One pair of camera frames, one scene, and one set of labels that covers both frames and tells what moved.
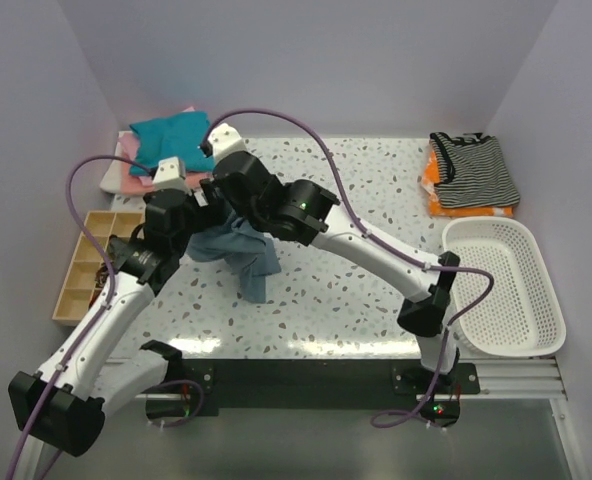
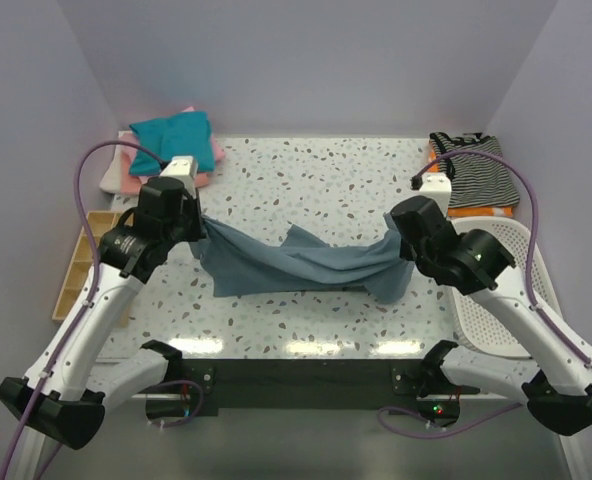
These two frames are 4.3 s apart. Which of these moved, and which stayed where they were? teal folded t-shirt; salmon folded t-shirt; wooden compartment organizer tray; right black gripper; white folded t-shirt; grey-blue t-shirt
Moved: right black gripper; grey-blue t-shirt
Stayed: white folded t-shirt; salmon folded t-shirt; teal folded t-shirt; wooden compartment organizer tray
